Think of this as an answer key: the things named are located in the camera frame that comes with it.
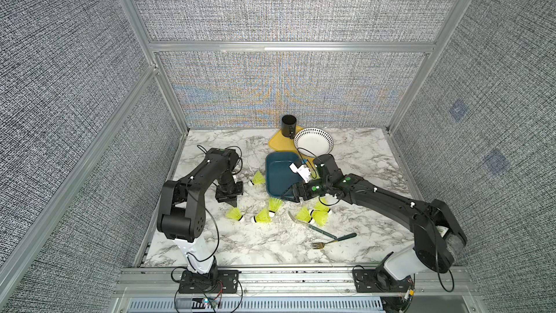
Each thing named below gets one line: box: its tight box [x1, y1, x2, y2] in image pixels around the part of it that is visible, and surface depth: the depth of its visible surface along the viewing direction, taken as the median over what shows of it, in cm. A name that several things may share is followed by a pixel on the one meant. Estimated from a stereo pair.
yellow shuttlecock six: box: [307, 204, 330, 227], surface depth 89 cm
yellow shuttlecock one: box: [248, 170, 266, 187], surface depth 99 cm
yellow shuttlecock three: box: [253, 207, 272, 224], surface depth 88 cm
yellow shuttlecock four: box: [267, 197, 284, 218], surface depth 90 cm
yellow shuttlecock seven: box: [312, 197, 330, 218], surface depth 90 cm
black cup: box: [280, 114, 298, 140], surface depth 115 cm
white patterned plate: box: [293, 127, 334, 158], surface depth 116 cm
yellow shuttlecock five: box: [295, 205, 315, 224], surface depth 87 cm
